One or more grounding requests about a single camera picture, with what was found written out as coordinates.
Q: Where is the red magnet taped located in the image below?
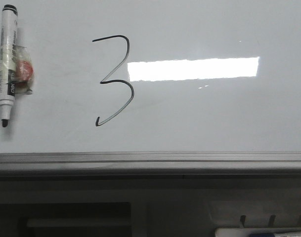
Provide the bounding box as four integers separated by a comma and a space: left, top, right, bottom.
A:
9, 45, 35, 95

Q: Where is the white black whiteboard marker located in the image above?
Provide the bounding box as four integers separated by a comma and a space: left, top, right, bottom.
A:
0, 4, 18, 127

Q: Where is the white whiteboard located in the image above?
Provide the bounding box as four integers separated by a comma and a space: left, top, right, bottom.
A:
0, 0, 301, 153

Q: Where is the white tray with blue item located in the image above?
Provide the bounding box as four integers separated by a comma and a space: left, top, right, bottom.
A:
215, 227, 301, 237

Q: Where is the dark left metal hook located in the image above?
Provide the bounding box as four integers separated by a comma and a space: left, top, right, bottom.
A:
240, 215, 246, 228

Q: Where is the dark metal hook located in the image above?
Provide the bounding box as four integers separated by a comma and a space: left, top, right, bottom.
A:
268, 215, 276, 228
240, 215, 246, 228

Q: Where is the dark middle metal hook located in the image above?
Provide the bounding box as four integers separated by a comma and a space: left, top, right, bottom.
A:
268, 215, 276, 228

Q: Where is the grey aluminium whiteboard frame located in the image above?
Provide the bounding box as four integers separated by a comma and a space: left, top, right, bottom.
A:
0, 151, 301, 178

